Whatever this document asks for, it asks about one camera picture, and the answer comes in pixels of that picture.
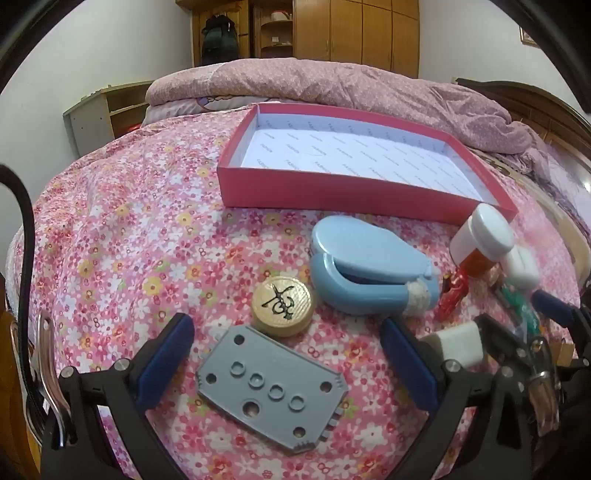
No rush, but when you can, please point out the dark wooden headboard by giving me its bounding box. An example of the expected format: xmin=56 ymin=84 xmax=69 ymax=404
xmin=455 ymin=76 xmax=591 ymax=185

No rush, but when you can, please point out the low open shelf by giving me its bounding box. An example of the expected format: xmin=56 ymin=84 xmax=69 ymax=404
xmin=62 ymin=79 xmax=155 ymax=160

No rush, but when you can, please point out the wooden wardrobe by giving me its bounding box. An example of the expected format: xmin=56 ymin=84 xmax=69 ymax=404
xmin=175 ymin=0 xmax=421 ymax=77

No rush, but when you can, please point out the round wooden chess piece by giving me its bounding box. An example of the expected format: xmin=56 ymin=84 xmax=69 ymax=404
xmin=252 ymin=272 xmax=315 ymax=337

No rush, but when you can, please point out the white-lidded orange jar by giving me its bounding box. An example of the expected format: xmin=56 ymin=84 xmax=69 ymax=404
xmin=450 ymin=203 xmax=515 ymax=278

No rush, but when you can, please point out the white foam block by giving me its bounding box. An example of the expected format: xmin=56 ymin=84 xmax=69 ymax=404
xmin=418 ymin=322 xmax=485 ymax=370

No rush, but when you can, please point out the red cardboard box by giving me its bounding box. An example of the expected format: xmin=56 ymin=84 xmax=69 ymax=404
xmin=217 ymin=104 xmax=519 ymax=227

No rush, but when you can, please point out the wooden nightstand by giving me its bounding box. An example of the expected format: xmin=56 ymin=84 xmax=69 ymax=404
xmin=0 ymin=272 xmax=42 ymax=480

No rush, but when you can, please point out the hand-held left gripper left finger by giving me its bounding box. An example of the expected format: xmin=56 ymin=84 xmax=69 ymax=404
xmin=41 ymin=313 xmax=195 ymax=480

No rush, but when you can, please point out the pink quilt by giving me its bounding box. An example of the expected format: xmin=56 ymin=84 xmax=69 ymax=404
xmin=141 ymin=58 xmax=555 ymax=155

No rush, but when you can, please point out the white earbud case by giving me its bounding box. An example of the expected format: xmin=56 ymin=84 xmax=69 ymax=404
xmin=501 ymin=247 xmax=541 ymax=289

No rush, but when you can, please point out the black cable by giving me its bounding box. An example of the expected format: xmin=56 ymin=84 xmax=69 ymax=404
xmin=0 ymin=164 xmax=40 ymax=416

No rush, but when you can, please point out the metal spring clip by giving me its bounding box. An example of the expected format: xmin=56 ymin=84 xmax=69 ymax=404
xmin=28 ymin=311 xmax=65 ymax=425
xmin=529 ymin=362 xmax=559 ymax=435

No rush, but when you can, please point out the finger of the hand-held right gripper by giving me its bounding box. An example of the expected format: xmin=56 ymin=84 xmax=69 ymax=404
xmin=531 ymin=290 xmax=591 ymax=352
xmin=475 ymin=314 xmax=555 ymax=374

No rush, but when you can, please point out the small red toy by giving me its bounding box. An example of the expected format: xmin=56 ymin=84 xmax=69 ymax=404
xmin=438 ymin=270 xmax=469 ymax=319

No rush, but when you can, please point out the pink floral bedsheet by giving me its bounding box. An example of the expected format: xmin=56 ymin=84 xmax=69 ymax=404
xmin=7 ymin=108 xmax=583 ymax=480

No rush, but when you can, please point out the dark backpack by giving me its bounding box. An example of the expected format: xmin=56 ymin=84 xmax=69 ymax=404
xmin=200 ymin=14 xmax=238 ymax=68

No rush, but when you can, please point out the light blue plastic case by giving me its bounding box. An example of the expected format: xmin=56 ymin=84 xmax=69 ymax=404
xmin=309 ymin=215 xmax=441 ymax=317

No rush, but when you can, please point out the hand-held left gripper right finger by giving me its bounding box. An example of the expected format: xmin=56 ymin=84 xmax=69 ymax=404
xmin=379 ymin=318 xmax=536 ymax=480

